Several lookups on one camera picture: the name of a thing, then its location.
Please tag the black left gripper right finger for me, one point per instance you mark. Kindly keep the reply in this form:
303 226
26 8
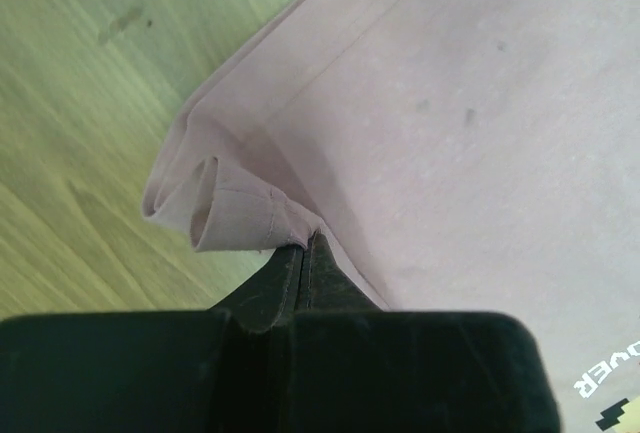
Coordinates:
324 287

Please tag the pink printed t-shirt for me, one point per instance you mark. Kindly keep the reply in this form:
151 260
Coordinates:
457 154

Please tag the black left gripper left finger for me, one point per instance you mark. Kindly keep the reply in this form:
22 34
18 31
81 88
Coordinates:
267 295

